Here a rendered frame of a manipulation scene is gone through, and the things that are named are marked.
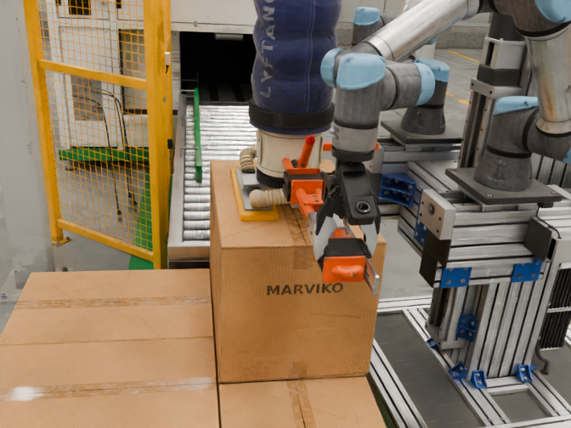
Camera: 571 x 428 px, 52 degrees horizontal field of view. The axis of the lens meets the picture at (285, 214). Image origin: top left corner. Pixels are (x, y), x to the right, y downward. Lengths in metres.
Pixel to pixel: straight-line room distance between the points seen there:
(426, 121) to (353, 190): 1.09
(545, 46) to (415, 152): 0.80
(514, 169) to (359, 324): 0.57
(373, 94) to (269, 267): 0.59
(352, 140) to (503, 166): 0.73
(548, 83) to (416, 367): 1.23
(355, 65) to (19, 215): 2.20
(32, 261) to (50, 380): 1.41
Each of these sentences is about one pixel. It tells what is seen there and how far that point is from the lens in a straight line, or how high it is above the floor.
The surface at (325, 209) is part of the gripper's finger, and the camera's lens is 1.01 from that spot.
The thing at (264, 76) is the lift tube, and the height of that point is 1.29.
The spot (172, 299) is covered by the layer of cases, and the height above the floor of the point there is 0.54.
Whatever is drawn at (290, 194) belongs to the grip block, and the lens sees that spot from 1.35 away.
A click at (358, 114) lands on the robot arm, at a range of 0.96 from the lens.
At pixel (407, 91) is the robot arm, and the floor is 1.38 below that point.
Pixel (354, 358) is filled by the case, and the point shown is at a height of 0.60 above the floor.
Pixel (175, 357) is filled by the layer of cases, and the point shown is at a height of 0.54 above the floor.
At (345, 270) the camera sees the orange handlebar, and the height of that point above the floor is 1.08.
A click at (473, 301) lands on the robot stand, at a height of 0.52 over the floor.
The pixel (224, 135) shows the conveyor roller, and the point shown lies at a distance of 3.58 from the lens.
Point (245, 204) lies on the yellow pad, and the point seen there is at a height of 0.97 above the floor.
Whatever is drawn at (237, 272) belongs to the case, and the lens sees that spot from 1.40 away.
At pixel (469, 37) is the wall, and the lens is 12.24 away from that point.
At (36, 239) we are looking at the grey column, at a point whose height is 0.28.
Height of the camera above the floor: 1.58
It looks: 24 degrees down
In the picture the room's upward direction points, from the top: 4 degrees clockwise
